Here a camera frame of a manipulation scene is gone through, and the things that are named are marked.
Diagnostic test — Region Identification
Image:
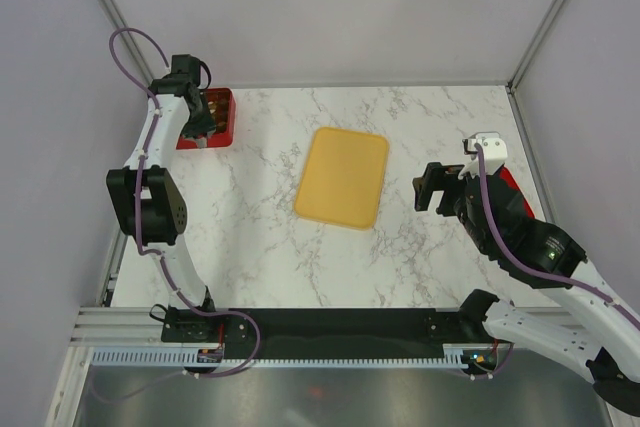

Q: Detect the right aluminium frame post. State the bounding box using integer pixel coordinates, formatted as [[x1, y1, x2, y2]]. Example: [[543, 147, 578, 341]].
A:
[[506, 0, 569, 95]]

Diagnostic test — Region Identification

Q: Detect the red box lid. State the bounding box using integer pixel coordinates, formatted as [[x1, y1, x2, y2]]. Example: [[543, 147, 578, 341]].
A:
[[500, 166, 535, 218]]

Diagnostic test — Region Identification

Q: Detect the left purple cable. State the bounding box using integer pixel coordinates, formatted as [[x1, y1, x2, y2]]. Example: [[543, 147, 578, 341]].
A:
[[89, 27, 262, 406]]

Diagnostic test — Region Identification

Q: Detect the red compartment box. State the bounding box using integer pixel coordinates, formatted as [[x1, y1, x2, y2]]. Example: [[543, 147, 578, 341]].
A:
[[176, 88, 236, 150]]

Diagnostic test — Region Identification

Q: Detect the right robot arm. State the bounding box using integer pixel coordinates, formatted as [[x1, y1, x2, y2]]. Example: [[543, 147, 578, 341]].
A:
[[412, 162, 639, 416]]

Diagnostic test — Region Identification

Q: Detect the aluminium frame post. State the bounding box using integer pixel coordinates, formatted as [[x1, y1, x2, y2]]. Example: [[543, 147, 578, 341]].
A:
[[98, 0, 154, 84], [506, 0, 569, 95]]

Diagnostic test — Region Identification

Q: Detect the left aluminium frame post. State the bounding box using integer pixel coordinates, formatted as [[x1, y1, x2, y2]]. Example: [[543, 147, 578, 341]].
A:
[[98, 0, 154, 84]]

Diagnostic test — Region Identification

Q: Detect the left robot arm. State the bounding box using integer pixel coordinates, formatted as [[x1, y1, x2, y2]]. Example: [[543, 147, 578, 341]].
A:
[[106, 54, 219, 341]]

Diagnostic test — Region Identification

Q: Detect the yellow plastic tray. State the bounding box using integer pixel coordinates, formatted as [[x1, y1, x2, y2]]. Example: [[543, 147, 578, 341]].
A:
[[293, 127, 390, 230]]

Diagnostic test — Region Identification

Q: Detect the grey slotted cable duct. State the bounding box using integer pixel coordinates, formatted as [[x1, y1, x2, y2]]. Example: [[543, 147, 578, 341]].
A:
[[90, 346, 468, 369]]

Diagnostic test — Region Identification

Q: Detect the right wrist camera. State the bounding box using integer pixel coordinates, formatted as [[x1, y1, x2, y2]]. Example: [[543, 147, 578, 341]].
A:
[[458, 132, 508, 179]]

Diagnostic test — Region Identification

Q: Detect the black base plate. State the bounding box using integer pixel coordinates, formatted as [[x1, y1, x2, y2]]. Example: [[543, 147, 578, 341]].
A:
[[161, 307, 494, 359]]

